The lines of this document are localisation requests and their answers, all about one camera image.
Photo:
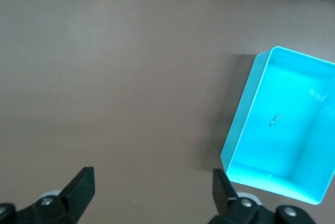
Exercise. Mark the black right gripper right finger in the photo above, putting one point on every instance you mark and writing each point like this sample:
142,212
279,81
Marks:
222,192

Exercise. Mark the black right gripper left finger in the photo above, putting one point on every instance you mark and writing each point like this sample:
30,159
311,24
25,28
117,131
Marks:
78,190

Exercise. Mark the brown table cloth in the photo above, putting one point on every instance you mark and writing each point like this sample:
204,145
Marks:
131,77

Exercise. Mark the teal plastic storage bin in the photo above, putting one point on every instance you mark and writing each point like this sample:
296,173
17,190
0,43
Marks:
282,143

